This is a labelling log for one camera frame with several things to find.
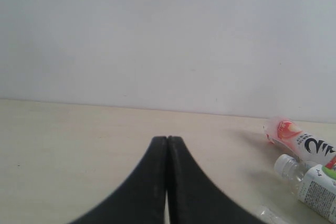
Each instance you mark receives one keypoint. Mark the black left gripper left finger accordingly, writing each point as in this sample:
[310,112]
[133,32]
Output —
[141,197]

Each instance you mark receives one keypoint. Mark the butterfly label clear bottle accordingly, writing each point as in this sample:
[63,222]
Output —
[314,186]

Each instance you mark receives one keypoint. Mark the peach label bottle black cap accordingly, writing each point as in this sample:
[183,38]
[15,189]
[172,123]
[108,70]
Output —
[302,145]

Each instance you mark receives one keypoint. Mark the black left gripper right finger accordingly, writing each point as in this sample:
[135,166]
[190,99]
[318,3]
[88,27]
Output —
[192,196]

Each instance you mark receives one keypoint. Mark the blue white label bottle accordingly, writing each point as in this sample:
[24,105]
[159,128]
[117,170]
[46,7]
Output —
[268,216]

